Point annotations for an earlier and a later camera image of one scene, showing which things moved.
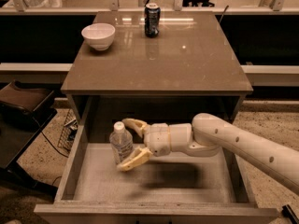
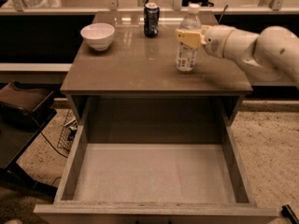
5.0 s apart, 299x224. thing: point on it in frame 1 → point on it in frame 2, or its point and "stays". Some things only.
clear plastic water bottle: x=121 y=142 → x=187 y=55
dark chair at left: x=22 y=119 stays
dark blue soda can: x=151 y=20 stays
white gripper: x=157 y=138 → x=214 y=40
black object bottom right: x=289 y=215 stays
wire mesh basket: x=69 y=132 stays
